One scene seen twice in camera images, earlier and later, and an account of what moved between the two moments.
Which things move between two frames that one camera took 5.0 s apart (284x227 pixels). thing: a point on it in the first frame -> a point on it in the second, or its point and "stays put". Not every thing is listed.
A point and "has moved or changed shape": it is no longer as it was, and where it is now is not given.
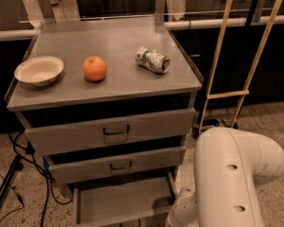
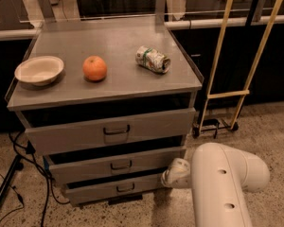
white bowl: [39, 70] stays put
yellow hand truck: [211, 93] stays put
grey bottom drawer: [136, 201] has moved or changed shape
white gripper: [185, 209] -> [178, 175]
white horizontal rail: [168, 26] stays put
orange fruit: [95, 69] stays put
